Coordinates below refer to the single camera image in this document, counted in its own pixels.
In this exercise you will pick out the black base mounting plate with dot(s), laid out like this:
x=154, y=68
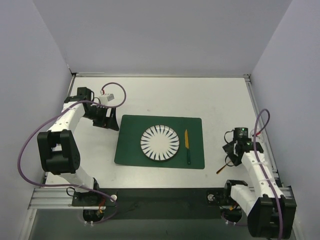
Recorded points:
x=163, y=212

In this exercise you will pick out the gold fork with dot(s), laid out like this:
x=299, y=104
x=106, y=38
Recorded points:
x=222, y=168

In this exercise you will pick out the aluminium front rail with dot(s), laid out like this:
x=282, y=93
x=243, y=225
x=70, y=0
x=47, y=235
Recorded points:
x=63, y=198

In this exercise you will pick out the gold knife green handle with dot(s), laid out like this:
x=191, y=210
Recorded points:
x=186, y=140

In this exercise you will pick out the white blue striped plate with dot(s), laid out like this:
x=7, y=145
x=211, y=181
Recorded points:
x=160, y=143

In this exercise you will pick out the dark green placemat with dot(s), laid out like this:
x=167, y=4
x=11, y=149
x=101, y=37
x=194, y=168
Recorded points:
x=128, y=149

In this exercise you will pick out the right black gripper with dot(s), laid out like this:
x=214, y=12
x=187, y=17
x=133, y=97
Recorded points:
x=230, y=152

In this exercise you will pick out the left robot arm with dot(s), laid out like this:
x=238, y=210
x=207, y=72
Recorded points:
x=58, y=151

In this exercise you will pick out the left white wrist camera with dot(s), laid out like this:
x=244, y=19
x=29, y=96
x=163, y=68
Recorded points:
x=104, y=98

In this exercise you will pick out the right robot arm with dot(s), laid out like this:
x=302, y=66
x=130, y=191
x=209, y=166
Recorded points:
x=270, y=214

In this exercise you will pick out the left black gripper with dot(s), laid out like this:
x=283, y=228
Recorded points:
x=108, y=118

